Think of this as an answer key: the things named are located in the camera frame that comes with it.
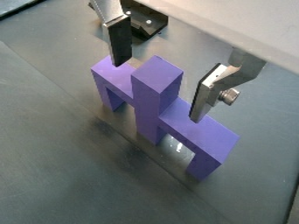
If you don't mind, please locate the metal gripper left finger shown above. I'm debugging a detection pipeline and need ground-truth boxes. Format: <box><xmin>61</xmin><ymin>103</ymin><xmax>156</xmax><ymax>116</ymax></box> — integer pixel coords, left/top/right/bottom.
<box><xmin>89</xmin><ymin>0</ymin><xmax>132</xmax><ymax>67</ymax></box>

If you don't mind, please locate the purple three-legged block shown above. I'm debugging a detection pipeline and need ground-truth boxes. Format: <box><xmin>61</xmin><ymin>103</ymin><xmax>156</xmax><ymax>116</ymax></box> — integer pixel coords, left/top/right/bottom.
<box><xmin>91</xmin><ymin>56</ymin><xmax>239</xmax><ymax>180</ymax></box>

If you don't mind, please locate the black angle bracket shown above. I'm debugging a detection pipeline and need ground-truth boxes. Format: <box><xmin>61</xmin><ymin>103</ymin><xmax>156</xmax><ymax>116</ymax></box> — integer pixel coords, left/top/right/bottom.
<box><xmin>120</xmin><ymin>0</ymin><xmax>168</xmax><ymax>40</ymax></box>

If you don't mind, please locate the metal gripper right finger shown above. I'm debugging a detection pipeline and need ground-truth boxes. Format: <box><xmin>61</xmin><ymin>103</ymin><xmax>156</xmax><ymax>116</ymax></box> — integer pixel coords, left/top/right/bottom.
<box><xmin>189</xmin><ymin>48</ymin><xmax>267</xmax><ymax>123</ymax></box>

